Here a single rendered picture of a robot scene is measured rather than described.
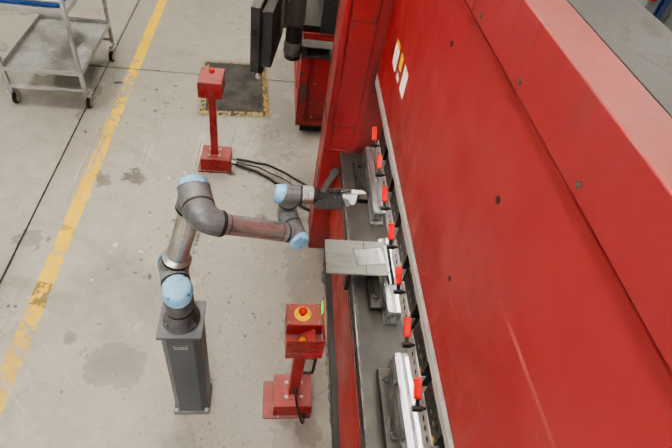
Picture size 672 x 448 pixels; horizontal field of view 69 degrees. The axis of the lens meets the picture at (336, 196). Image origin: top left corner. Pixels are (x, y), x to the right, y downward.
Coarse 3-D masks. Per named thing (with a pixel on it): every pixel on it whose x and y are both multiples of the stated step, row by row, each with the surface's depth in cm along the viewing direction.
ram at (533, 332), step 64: (448, 0) 146; (384, 64) 229; (448, 64) 142; (384, 128) 221; (448, 128) 139; (512, 128) 102; (448, 192) 136; (512, 192) 100; (448, 256) 133; (512, 256) 98; (576, 256) 78; (448, 320) 130; (512, 320) 97; (576, 320) 77; (640, 320) 64; (448, 384) 128; (512, 384) 95; (576, 384) 76; (640, 384) 63
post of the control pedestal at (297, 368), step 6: (294, 360) 228; (300, 360) 228; (294, 366) 232; (300, 366) 232; (294, 372) 236; (300, 372) 237; (294, 378) 241; (300, 378) 241; (294, 384) 246; (300, 384) 246
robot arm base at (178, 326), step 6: (192, 312) 198; (198, 312) 204; (162, 318) 201; (168, 318) 196; (174, 318) 194; (180, 318) 194; (186, 318) 196; (192, 318) 199; (198, 318) 203; (168, 324) 200; (174, 324) 196; (180, 324) 196; (186, 324) 198; (192, 324) 201; (168, 330) 199; (174, 330) 198; (180, 330) 198; (186, 330) 199; (192, 330) 202
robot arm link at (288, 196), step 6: (276, 186) 191; (282, 186) 191; (288, 186) 192; (294, 186) 192; (300, 186) 193; (276, 192) 190; (282, 192) 190; (288, 192) 190; (294, 192) 191; (300, 192) 191; (276, 198) 190; (282, 198) 190; (288, 198) 191; (294, 198) 191; (300, 198) 191; (282, 204) 194; (288, 204) 193; (294, 204) 195
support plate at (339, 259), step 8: (328, 240) 216; (336, 240) 217; (344, 240) 218; (328, 248) 213; (336, 248) 214; (344, 248) 214; (360, 248) 216; (368, 248) 216; (328, 256) 210; (336, 256) 211; (344, 256) 211; (352, 256) 212; (384, 256) 214; (328, 264) 207; (336, 264) 208; (344, 264) 208; (352, 264) 209; (376, 264) 210; (384, 264) 211; (328, 272) 204; (336, 272) 205; (344, 272) 205; (352, 272) 206; (360, 272) 206; (368, 272) 207; (376, 272) 207; (384, 272) 208
